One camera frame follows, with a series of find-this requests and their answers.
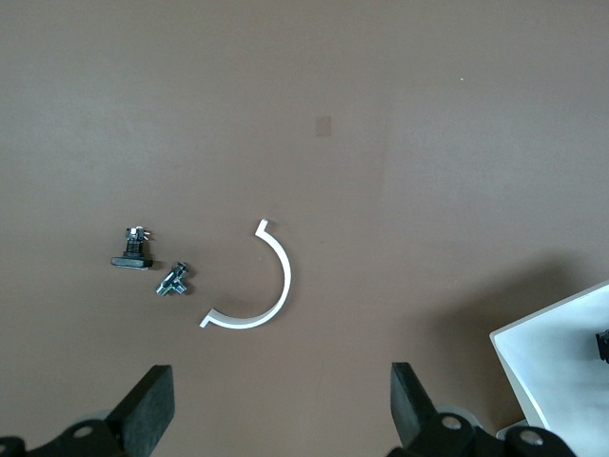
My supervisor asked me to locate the small metallic switch part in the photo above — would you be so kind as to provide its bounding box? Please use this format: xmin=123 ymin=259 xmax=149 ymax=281
xmin=155 ymin=260 xmax=191 ymax=297

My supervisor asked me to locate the white semicircular bracket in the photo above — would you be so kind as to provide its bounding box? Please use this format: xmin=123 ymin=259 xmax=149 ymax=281
xmin=198 ymin=217 xmax=292 ymax=330

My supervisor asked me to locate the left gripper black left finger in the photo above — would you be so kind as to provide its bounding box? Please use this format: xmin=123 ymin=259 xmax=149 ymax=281
xmin=0 ymin=365 xmax=176 ymax=457

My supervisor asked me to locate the white plastic drawer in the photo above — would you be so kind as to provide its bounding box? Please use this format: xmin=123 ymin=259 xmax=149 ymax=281
xmin=489 ymin=280 xmax=609 ymax=432

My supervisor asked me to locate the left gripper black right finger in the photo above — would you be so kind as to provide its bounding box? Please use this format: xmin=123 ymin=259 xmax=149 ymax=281
xmin=387 ymin=361 xmax=580 ymax=457

